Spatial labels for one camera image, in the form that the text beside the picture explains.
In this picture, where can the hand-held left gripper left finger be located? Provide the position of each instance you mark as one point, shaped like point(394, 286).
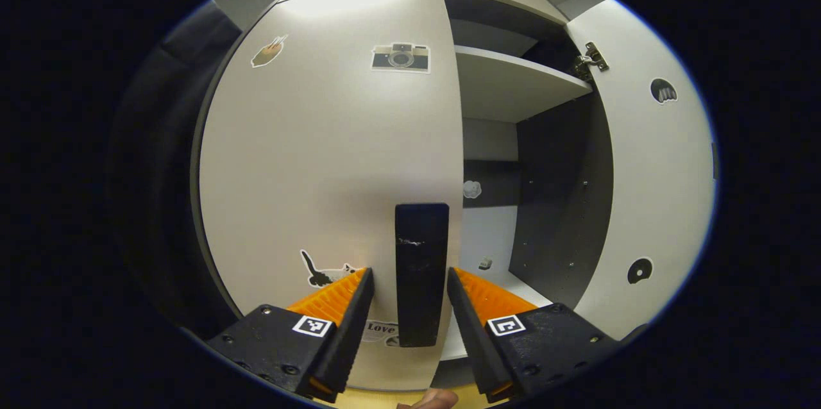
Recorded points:
point(349, 338)

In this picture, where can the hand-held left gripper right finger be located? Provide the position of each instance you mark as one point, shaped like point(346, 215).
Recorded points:
point(474, 338)

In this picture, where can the beige double-door shoe cabinet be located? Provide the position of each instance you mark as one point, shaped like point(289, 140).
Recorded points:
point(558, 204)

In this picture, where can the beige cabinet door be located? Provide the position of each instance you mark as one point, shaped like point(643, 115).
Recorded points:
point(648, 172)
point(321, 152)

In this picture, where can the white wide cabinet shelf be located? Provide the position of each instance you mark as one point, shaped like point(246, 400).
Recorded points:
point(513, 85)

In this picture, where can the metal right door hinge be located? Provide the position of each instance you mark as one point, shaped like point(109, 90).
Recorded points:
point(589, 63)

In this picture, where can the black backdrop cloth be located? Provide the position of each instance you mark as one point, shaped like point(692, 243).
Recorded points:
point(160, 204)

